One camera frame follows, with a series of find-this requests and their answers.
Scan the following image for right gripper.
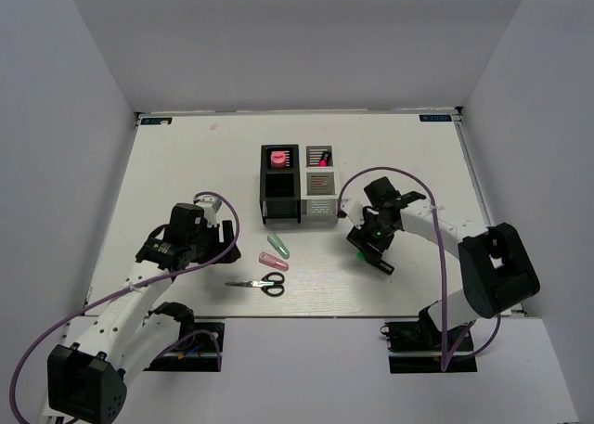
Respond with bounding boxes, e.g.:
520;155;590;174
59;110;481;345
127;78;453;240
347;208;397;262

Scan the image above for green highlighter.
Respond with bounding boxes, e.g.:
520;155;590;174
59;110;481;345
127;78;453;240
356;251;394;276

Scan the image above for pink correction tape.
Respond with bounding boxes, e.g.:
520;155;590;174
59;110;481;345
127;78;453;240
258;252;290;272

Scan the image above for green correction tape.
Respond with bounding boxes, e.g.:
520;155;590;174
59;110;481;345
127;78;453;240
267;233;291;259

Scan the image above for pink highlighter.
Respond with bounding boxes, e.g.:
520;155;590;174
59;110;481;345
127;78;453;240
317;150;331;167

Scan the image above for pink glue stick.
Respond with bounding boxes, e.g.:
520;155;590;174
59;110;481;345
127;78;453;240
269;150;289;169

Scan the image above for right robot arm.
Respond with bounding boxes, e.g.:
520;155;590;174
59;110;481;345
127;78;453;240
339;177;540;353

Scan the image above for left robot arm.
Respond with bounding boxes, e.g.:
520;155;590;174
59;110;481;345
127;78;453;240
47;192;240;423

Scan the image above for white slotted organizer box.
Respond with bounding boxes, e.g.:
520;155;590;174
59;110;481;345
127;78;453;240
300;145;342;224

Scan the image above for left blue corner label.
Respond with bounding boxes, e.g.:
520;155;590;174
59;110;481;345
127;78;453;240
140;117;173;125

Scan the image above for blue corner label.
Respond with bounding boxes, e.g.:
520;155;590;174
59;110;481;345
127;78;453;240
419;113;452;122
140;117;173;125

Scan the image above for right blue corner label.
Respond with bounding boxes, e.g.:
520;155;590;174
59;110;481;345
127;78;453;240
419;113;452;122

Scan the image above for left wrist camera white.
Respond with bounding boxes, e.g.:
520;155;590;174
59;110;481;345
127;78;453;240
193;195;222;227

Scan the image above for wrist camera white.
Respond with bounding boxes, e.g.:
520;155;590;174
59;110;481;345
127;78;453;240
193;195;222;227
337;199;365;228

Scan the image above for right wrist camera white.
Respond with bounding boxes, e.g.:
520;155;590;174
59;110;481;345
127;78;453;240
337;199;365;228

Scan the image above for black handled scissors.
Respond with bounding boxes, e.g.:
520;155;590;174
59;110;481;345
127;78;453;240
226;272;285;298

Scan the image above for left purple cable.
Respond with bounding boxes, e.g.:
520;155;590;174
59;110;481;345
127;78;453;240
8;190;240;420

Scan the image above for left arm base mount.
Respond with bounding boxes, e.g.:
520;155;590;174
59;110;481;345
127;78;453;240
146;322;226;373

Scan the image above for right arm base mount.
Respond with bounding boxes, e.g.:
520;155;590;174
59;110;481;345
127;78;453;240
380;321;478;375

